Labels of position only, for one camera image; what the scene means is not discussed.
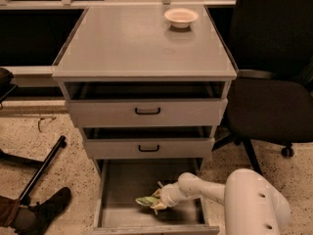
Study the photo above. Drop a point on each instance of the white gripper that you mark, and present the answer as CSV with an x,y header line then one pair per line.
x,y
167,195

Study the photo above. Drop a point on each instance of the green jalapeno chip bag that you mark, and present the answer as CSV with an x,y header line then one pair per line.
x,y
147,201

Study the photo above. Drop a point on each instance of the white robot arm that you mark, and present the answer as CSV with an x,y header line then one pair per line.
x,y
252,205

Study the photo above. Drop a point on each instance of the grey bottom drawer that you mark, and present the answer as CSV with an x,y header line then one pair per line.
x,y
123,181

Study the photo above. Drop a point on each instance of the grey drawer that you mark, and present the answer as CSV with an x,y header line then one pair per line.
x,y
122,142
112,104
123,181

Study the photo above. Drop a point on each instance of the grey middle drawer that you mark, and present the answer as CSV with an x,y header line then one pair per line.
x,y
122,142

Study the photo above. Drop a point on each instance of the grey top drawer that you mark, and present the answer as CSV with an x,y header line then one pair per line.
x,y
112,104

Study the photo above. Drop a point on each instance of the grey drawer cabinet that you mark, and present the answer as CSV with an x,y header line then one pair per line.
x,y
137,43

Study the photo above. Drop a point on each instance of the black chair base leg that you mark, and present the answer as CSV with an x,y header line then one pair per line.
x,y
40,167

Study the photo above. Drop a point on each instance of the black shoe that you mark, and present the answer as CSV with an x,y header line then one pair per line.
x,y
47,212

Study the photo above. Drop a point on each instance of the person's leg brown trousers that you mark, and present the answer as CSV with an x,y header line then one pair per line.
x,y
12,215

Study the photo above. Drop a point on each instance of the black office chair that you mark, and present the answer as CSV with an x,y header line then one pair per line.
x,y
271,42

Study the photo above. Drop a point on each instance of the white bowl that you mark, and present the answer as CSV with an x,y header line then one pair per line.
x,y
181,17

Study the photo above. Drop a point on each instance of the black chair seat left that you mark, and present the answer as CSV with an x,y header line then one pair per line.
x,y
6,84

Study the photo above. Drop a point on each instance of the black middle drawer handle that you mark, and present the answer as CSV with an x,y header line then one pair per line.
x,y
148,149

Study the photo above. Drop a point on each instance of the black drawer handle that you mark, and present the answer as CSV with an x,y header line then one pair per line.
x,y
148,149
147,112

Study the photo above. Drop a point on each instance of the black top drawer handle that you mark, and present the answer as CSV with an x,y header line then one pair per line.
x,y
147,112

